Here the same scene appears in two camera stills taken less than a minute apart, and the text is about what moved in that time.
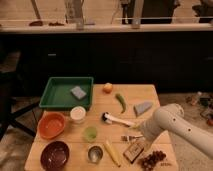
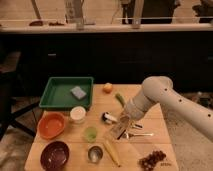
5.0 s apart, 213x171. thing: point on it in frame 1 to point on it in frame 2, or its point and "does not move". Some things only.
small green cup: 90,133 does not move
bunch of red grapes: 147,163 does not move
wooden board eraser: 133,153 to 118,128
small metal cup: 95,153 does not move
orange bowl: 51,124 does not move
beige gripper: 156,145 to 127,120
